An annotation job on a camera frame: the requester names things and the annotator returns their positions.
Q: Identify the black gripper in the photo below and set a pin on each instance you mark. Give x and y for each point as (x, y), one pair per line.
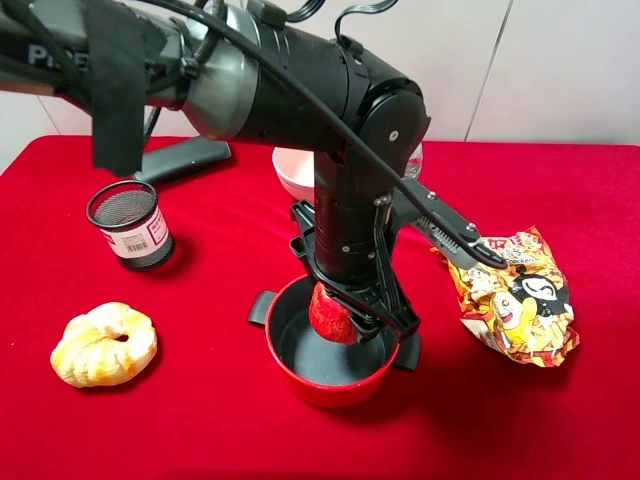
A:
(343, 243)

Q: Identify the red apple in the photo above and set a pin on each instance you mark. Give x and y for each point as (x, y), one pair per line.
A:
(329, 318)

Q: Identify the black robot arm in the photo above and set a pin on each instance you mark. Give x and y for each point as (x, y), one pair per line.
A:
(246, 75)

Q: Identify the white pink bowl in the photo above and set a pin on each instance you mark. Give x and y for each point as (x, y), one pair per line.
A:
(295, 171)

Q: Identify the clear water bottle green label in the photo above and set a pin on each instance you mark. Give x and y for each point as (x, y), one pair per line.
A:
(415, 163)

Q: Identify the red velvet tablecloth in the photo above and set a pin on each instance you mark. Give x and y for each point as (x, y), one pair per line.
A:
(109, 374)

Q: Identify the orange prawn crackers bag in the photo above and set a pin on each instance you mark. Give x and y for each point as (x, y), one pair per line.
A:
(522, 311)

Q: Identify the black flat case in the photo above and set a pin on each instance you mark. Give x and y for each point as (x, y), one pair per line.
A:
(181, 160)

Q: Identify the black mesh pen cup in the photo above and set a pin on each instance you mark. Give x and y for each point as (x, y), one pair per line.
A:
(127, 214)

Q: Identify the red pot black handles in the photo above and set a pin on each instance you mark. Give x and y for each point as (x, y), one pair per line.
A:
(320, 372)

